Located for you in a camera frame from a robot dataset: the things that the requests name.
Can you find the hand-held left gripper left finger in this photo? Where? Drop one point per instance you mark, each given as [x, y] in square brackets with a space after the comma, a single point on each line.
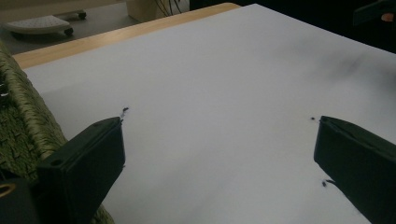
[84, 161]

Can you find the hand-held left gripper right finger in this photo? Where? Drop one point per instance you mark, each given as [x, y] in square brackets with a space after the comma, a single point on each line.
[358, 161]

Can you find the white wheeled platform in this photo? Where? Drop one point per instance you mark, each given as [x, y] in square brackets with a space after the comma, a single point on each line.
[37, 24]

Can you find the green woven basket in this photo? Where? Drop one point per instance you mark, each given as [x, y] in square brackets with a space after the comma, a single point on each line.
[21, 124]

